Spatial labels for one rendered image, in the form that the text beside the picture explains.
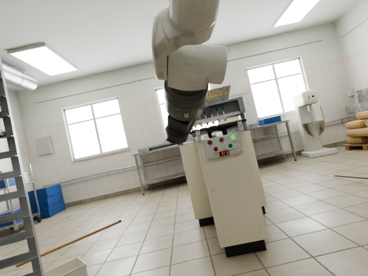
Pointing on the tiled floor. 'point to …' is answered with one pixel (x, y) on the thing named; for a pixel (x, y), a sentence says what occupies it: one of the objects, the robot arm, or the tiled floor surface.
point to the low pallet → (356, 146)
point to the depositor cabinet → (194, 175)
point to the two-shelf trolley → (12, 205)
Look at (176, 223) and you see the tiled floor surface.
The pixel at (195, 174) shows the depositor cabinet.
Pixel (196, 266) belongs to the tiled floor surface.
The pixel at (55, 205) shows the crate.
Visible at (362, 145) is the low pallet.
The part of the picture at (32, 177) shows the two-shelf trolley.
